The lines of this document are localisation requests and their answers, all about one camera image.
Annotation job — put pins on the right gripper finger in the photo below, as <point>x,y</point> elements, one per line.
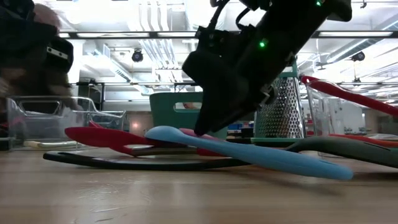
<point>224,93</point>

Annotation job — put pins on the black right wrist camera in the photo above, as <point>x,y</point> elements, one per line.
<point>217,40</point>

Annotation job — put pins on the black metal table frame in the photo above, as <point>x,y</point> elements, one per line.
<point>102,93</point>

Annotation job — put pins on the clear plastic bin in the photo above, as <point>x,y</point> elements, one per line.
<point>12,130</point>
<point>320,118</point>

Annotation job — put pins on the red silicone spoon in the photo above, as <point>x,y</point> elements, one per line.
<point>95,125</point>
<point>102,137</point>

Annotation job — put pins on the dark grey slotted spoon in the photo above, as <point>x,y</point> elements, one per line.
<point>357,151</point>

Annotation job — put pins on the red silicone spatula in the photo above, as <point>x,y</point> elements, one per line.
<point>348,95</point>

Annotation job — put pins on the black ceiling spotlight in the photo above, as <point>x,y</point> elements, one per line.
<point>358,56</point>
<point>137,56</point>

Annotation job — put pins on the teal metal box grater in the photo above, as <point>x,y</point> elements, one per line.
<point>283,118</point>

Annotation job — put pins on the black ceiling light strip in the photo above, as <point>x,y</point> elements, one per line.
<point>152,34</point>

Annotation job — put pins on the teal plastic bin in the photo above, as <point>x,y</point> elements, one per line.
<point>164,112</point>

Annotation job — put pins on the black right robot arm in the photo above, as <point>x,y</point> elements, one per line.
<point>320,18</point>

